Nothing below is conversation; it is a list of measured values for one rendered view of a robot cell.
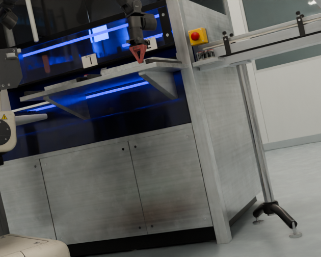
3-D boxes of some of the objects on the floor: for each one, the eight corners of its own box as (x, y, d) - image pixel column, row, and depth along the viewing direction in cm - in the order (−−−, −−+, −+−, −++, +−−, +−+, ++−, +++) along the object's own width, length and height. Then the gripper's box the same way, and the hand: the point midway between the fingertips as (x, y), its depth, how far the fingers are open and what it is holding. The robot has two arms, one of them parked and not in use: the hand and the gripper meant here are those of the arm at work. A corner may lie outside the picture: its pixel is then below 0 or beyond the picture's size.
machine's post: (220, 240, 269) (132, -177, 268) (232, 239, 267) (143, -182, 265) (217, 244, 263) (127, -183, 262) (229, 242, 261) (138, -188, 259)
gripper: (133, 33, 244) (138, 66, 242) (123, 28, 235) (128, 62, 233) (147, 29, 241) (152, 63, 240) (137, 24, 232) (142, 59, 230)
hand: (140, 61), depth 236 cm, fingers closed, pressing on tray
